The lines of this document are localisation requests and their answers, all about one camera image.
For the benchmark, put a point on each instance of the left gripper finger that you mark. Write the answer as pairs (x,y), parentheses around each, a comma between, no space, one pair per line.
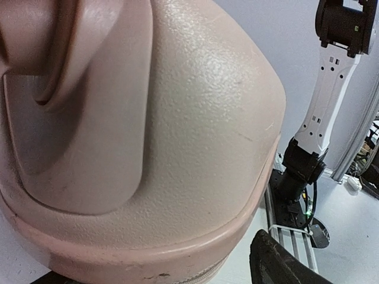
(272,263)

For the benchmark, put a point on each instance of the pink hard-shell suitcase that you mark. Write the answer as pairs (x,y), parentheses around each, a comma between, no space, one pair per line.
(137,137)

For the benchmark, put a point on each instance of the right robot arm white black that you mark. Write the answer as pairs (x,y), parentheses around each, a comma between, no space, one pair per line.
(345,34)

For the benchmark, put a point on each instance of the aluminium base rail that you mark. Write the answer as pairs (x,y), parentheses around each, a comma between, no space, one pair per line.
(285,220)

